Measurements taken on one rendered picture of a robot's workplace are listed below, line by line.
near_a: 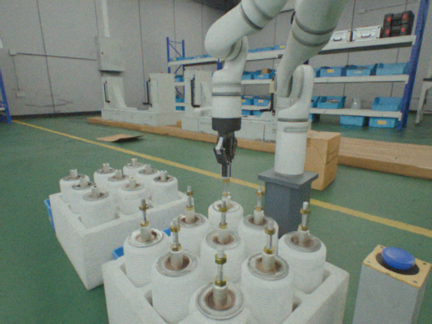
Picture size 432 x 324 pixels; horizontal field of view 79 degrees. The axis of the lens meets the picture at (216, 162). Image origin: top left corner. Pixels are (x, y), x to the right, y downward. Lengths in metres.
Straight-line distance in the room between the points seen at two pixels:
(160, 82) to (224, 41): 3.23
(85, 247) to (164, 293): 0.39
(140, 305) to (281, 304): 0.25
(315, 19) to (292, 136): 0.33
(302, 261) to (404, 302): 0.18
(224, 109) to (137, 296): 0.43
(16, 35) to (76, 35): 1.17
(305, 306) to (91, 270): 0.59
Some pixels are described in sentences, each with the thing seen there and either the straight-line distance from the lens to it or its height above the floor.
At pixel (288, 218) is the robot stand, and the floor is 0.18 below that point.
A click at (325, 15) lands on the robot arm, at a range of 0.61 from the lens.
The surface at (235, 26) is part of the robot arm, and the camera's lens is 0.61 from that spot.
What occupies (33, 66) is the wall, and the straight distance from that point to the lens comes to 6.90.
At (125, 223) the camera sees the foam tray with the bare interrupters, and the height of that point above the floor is 0.17.
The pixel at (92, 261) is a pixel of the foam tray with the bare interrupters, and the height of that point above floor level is 0.09.
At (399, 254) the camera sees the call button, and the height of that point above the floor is 0.33.
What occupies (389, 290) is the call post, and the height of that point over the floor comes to 0.29.
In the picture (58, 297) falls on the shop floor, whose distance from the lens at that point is 0.94.
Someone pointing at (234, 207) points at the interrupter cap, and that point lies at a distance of 0.72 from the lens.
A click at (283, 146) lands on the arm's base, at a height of 0.40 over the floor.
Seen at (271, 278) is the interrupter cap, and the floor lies 0.25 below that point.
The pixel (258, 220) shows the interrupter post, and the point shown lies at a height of 0.26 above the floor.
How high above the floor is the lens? 0.56
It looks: 15 degrees down
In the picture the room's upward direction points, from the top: straight up
